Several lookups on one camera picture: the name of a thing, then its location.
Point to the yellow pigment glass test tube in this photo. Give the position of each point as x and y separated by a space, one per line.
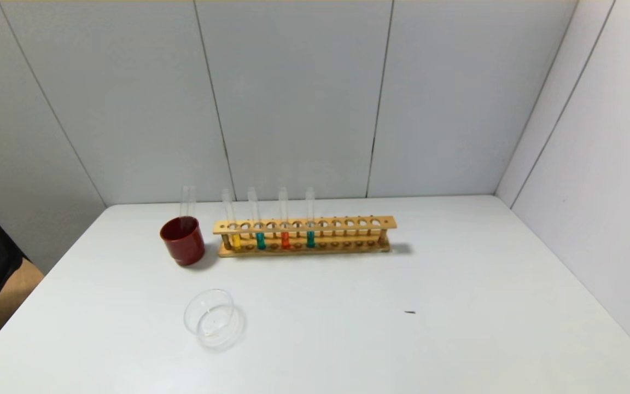
235 241

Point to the blue pigment glass test tube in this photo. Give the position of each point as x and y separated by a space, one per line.
260 241

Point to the empty clear glass test tube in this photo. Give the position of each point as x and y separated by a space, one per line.
184 202
192 202

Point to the red plastic cup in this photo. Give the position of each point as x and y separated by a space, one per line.
184 246

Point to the orange pigment glass test tube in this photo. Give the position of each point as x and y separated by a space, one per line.
285 241

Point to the clear glass dish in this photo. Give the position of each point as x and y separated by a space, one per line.
214 323

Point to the teal pigment glass test tube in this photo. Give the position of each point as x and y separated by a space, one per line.
310 239

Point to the wooden test tube rack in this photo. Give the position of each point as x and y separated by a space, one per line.
304 225

